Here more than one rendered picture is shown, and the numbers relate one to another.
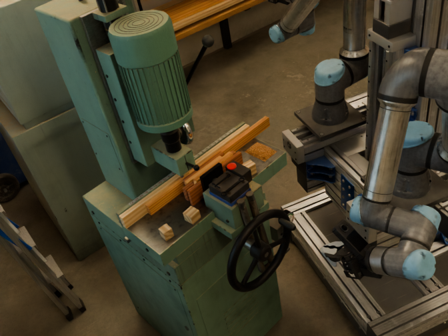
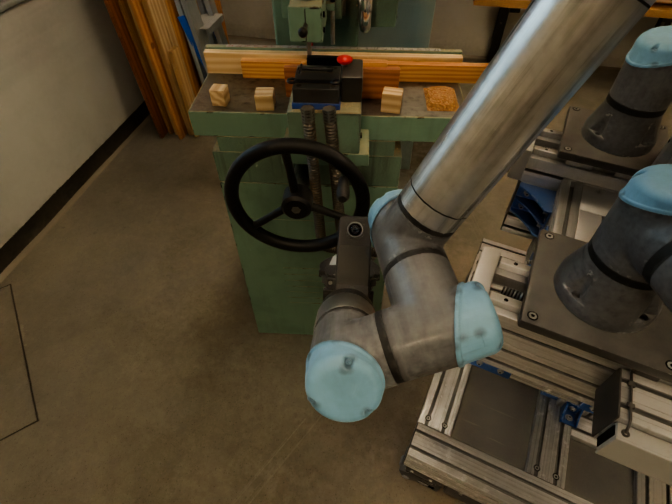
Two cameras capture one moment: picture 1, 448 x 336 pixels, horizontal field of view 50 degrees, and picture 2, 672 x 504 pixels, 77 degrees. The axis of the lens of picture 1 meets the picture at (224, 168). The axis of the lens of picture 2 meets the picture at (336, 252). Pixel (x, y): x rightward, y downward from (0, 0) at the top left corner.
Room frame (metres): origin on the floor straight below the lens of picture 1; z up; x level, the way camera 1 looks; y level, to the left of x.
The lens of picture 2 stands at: (0.56, -0.53, 1.37)
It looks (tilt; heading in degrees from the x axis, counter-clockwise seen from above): 48 degrees down; 40
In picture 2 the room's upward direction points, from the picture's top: straight up
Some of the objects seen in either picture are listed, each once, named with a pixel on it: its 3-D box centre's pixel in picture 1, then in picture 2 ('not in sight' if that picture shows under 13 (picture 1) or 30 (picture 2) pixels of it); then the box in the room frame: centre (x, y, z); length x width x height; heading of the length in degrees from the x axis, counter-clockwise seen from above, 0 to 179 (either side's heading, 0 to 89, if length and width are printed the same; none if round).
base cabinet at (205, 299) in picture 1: (193, 268); (320, 212); (1.36, 0.22, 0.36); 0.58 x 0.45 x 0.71; 37
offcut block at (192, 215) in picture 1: (191, 215); (265, 98); (1.11, 0.13, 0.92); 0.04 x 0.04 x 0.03; 41
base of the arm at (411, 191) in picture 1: (408, 172); (618, 273); (1.15, -0.60, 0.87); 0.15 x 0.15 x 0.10
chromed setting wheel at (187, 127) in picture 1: (181, 129); (366, 3); (1.45, 0.13, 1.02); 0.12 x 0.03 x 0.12; 37
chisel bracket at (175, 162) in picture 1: (173, 157); (309, 16); (1.29, 0.16, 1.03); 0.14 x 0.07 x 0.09; 37
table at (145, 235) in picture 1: (218, 198); (329, 113); (1.22, 0.04, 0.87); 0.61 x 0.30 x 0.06; 127
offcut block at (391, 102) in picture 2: (249, 169); (391, 100); (1.28, -0.08, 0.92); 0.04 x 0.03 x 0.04; 117
